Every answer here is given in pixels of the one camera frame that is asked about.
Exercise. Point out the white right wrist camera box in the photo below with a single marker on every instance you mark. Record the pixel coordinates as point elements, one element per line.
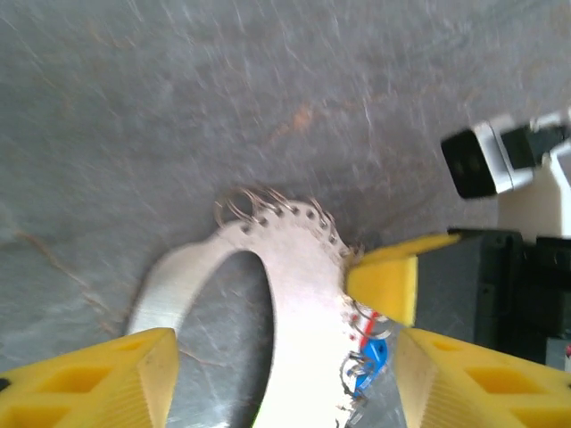
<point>490,151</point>

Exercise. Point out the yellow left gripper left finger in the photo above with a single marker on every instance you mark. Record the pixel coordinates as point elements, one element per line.
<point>89,383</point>

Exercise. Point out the red key tag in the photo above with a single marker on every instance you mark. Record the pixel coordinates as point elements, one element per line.
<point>366,330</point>

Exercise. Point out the blue key tag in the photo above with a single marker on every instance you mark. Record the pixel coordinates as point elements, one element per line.
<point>374,352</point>

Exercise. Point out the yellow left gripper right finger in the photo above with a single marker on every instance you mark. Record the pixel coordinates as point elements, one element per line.
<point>468,388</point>

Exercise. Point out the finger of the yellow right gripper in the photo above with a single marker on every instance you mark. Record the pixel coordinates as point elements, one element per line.
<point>383,285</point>

